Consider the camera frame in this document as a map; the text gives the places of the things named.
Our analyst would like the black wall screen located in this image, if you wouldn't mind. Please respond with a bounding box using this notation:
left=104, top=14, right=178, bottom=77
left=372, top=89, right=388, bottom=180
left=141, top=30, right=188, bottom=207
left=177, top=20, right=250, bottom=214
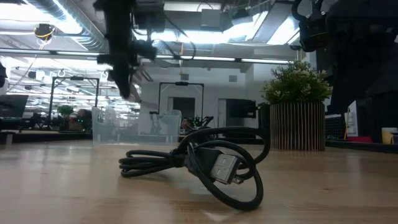
left=225, top=98, right=257, bottom=119

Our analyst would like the slatted wooden planter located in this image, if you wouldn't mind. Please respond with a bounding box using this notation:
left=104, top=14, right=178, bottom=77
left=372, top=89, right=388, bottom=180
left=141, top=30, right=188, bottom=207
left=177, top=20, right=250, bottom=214
left=269, top=101, right=326, bottom=152

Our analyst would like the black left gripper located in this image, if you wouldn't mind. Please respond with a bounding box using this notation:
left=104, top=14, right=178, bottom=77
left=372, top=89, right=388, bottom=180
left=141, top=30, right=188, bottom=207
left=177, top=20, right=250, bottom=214
left=96, top=39, right=158, bottom=100

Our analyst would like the black metal rig frame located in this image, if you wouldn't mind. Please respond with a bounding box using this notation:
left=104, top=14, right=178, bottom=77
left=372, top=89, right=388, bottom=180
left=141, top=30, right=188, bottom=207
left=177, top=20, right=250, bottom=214
left=47, top=75, right=101, bottom=126
left=157, top=81, right=205, bottom=125

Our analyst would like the red flat object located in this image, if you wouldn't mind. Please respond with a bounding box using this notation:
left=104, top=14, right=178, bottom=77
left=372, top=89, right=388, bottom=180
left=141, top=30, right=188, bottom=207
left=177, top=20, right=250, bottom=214
left=346, top=135, right=373, bottom=144

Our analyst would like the yellow cup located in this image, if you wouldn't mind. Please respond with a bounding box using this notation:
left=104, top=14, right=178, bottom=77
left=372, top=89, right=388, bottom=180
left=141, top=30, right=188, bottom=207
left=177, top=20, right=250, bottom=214
left=381, top=127, right=398, bottom=145

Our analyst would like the clear plastic bin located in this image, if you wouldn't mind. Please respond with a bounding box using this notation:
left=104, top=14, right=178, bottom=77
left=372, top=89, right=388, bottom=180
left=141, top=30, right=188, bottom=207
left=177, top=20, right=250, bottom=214
left=91, top=106, right=183, bottom=146

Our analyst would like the small green background plant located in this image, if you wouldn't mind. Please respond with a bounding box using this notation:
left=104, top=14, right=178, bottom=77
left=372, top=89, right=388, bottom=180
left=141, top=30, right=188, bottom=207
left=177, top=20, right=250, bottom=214
left=57, top=105, right=75, bottom=118

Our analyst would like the ceiling cable reel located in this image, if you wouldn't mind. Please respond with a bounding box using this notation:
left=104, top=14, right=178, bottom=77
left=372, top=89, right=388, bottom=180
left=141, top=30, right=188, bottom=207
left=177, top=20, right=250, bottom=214
left=33, top=23, right=57, bottom=42

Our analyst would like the green potted plant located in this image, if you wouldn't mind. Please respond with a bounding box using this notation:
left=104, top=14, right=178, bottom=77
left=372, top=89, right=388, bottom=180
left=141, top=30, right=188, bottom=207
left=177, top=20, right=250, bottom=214
left=261, top=60, right=333, bottom=105

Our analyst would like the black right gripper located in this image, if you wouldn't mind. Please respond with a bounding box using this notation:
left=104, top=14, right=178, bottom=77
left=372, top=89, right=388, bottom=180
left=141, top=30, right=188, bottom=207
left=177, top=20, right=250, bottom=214
left=298, top=11, right=330, bottom=53

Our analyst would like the black pegboard panel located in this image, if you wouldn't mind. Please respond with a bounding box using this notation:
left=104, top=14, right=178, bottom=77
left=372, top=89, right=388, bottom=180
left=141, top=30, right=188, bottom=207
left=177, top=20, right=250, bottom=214
left=325, top=114, right=346, bottom=141

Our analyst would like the long ceiling light strip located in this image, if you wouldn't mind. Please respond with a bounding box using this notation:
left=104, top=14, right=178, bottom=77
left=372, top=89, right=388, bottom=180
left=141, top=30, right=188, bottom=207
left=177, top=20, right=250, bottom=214
left=0, top=48, right=295, bottom=65

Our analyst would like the black USB cable bundle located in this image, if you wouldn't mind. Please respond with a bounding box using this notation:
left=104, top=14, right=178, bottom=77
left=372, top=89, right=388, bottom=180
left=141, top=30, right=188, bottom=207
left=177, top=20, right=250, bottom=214
left=118, top=126, right=272, bottom=212

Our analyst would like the black computer monitor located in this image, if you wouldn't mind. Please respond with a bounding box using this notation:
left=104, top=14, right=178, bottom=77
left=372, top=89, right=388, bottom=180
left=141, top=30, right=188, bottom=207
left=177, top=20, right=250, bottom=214
left=0, top=94, right=29, bottom=119

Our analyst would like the black tall cabinet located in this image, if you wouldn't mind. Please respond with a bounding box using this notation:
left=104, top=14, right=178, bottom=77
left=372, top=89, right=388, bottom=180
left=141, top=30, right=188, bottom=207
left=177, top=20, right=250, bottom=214
left=257, top=102, right=271, bottom=141

